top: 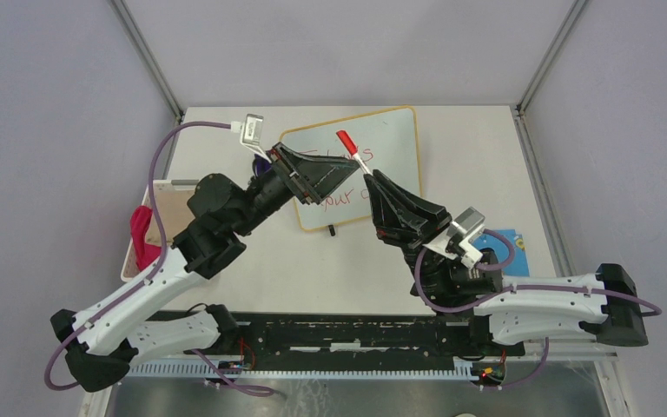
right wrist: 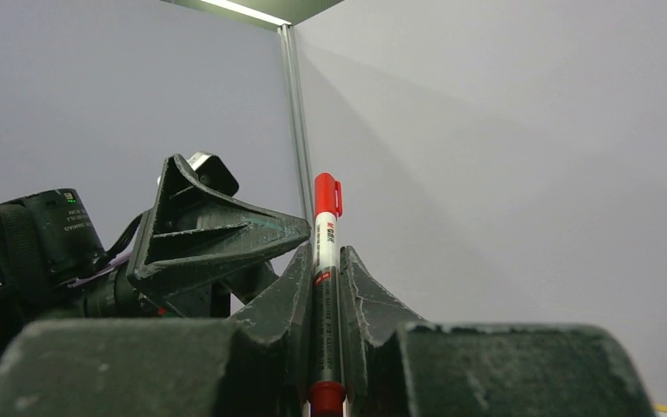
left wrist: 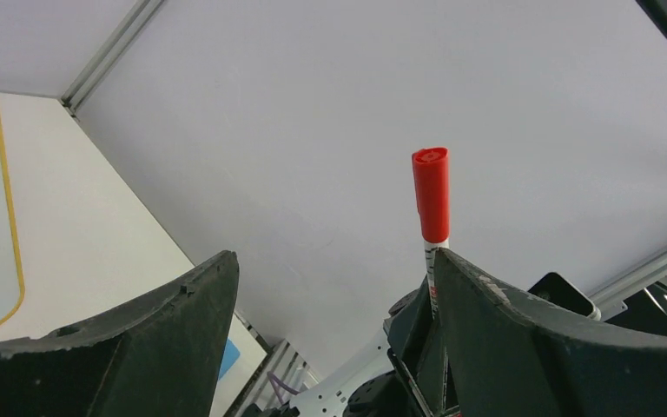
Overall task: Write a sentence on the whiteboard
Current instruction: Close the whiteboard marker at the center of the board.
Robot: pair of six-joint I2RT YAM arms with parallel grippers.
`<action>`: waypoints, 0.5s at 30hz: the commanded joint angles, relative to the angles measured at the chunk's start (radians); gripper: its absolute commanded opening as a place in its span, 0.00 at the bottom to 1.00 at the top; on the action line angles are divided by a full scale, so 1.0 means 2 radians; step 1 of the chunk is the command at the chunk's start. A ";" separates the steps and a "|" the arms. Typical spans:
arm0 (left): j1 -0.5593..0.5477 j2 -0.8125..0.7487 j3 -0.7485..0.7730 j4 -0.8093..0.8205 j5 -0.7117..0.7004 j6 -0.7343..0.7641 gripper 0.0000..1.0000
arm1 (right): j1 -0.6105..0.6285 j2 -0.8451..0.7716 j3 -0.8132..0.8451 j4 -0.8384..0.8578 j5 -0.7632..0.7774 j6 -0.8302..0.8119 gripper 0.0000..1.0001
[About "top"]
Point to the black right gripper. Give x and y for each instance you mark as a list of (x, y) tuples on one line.
[(406, 224)]

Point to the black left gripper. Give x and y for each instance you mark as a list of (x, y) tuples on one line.
[(318, 177)]

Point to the red whiteboard marker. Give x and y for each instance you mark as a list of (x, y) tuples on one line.
[(361, 163)]

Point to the red marker cap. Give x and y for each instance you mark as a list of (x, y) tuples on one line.
[(347, 142)]

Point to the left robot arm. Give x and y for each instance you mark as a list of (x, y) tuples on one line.
[(100, 344)]

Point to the yellow-framed whiteboard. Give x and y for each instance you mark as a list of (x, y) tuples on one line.
[(386, 139)]

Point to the purple cloth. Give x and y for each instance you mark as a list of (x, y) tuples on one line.
[(260, 166)]

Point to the blue patterned cloth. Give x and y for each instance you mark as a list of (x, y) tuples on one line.
[(519, 265)]

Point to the beige cloth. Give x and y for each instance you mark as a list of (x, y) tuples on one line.
[(174, 213)]

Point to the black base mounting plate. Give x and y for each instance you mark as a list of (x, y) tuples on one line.
[(350, 342)]

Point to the pink cloth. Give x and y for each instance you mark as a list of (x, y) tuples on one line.
[(139, 224)]

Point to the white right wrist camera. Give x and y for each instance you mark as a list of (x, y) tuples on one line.
[(455, 242)]

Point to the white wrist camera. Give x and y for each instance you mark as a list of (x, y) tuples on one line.
[(455, 242), (249, 132)]

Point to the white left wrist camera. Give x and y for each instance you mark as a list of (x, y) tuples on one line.
[(249, 132)]

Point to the right aluminium frame post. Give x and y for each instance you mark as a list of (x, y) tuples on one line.
[(557, 43)]

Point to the aluminium frame post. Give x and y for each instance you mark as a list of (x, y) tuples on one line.
[(557, 43), (146, 55)]

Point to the left aluminium frame post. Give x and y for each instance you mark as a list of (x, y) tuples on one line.
[(146, 55)]

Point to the white cable duct rail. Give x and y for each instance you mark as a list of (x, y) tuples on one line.
[(196, 368)]

